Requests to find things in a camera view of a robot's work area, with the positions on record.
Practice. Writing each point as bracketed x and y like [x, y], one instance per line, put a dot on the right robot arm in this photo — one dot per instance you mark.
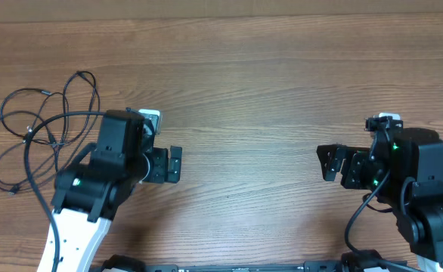
[403, 168]

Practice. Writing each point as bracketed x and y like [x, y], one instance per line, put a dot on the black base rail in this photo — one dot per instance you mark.
[348, 262]

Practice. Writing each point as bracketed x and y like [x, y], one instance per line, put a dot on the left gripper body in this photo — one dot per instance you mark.
[157, 166]

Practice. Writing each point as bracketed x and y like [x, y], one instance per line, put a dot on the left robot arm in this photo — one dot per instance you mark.
[89, 191]

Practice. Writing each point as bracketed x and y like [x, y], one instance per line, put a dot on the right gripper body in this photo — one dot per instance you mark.
[360, 175]

